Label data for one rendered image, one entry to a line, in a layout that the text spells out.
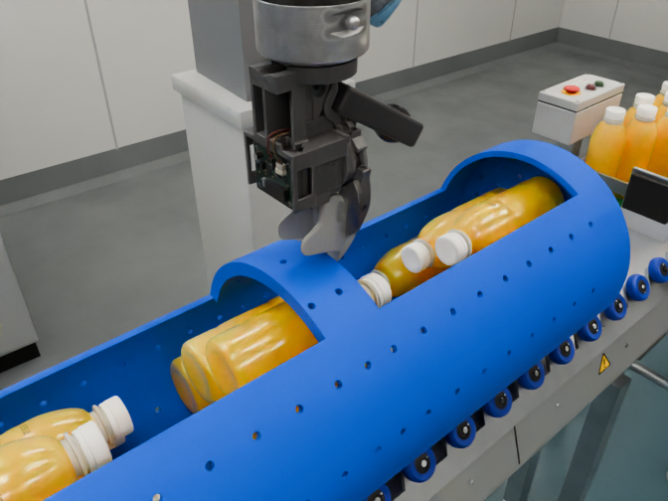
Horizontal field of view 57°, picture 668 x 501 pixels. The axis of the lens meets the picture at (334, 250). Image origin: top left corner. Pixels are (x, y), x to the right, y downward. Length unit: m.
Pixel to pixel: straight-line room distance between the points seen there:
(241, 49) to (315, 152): 0.87
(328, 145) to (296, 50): 0.08
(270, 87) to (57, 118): 3.03
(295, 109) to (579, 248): 0.42
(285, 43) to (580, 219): 0.46
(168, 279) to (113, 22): 1.41
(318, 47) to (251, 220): 1.02
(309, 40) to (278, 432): 0.30
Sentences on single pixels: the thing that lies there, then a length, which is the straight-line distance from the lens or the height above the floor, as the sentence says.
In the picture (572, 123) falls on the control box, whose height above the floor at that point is 1.05.
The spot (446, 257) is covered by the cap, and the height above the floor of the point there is 1.15.
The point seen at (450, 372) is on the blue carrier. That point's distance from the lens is 0.62.
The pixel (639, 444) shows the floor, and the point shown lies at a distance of 2.23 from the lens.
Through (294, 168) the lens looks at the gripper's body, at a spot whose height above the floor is 1.36.
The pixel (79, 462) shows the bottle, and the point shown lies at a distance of 0.55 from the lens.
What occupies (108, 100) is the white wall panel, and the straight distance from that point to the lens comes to 3.54.
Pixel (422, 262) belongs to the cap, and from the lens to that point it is 0.80.
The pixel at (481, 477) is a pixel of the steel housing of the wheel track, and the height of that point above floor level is 0.87.
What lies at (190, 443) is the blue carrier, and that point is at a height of 1.20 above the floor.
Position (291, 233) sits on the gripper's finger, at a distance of 0.59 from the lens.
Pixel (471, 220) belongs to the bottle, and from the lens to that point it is 0.77.
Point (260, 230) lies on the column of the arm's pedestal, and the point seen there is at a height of 0.79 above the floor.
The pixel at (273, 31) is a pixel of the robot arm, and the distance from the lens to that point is 0.48.
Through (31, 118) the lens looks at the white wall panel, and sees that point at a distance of 3.45.
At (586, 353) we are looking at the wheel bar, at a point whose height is 0.92.
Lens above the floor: 1.58
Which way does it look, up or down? 34 degrees down
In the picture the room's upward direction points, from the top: straight up
